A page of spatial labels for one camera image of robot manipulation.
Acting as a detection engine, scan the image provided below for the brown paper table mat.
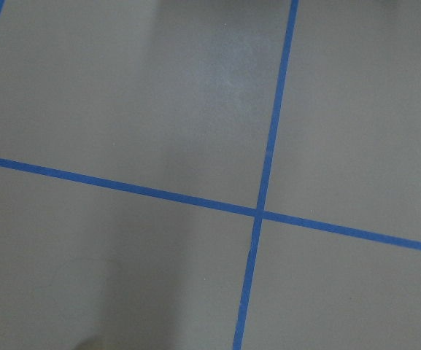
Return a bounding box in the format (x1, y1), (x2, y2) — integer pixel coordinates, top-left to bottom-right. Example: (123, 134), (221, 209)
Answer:
(0, 1), (421, 349)

